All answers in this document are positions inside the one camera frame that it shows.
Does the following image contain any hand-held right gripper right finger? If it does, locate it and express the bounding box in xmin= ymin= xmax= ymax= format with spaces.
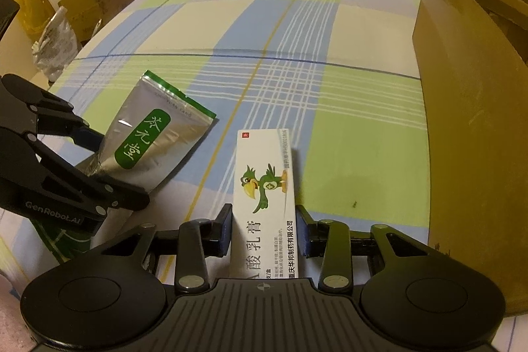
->
xmin=297 ymin=206 xmax=445 ymax=292

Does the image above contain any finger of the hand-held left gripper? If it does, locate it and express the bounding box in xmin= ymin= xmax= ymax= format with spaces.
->
xmin=25 ymin=133 xmax=150 ymax=217
xmin=0 ymin=74 xmax=106 ymax=153

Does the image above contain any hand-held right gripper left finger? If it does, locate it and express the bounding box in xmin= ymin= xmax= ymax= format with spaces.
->
xmin=97 ymin=204 xmax=232 ymax=293

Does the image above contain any silver tea pouch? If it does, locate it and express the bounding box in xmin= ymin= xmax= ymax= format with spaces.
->
xmin=76 ymin=70 xmax=218 ymax=198

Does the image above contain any white ointment box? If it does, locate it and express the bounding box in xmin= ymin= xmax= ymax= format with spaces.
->
xmin=230 ymin=128 xmax=308 ymax=280

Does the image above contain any brown cardboard box container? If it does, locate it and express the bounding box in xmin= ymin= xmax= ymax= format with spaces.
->
xmin=412 ymin=0 xmax=528 ymax=315

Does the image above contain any green leaf print packet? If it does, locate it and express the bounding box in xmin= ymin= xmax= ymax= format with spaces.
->
xmin=31 ymin=218 xmax=93 ymax=264

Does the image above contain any silver crinkled plastic bag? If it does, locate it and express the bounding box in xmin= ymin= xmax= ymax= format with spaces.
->
xmin=33 ymin=6 xmax=79 ymax=82

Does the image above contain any plaid tablecloth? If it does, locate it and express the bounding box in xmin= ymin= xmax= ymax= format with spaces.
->
xmin=0 ymin=0 xmax=432 ymax=295

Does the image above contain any cardboard box with white cutout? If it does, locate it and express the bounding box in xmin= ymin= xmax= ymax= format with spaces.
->
xmin=45 ymin=0 xmax=104 ymax=43

